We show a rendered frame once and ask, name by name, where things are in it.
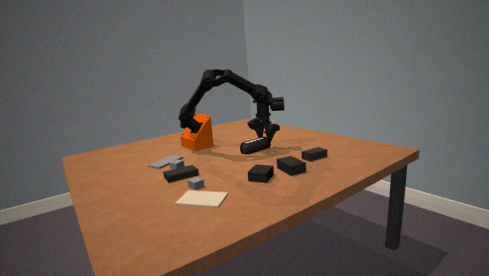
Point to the beige flat rectangular panel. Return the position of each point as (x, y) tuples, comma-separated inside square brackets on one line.
[(201, 198)]

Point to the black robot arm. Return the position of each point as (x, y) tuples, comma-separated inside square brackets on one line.
[(263, 97)]

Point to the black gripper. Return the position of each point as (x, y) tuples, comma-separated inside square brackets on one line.
[(270, 129)]

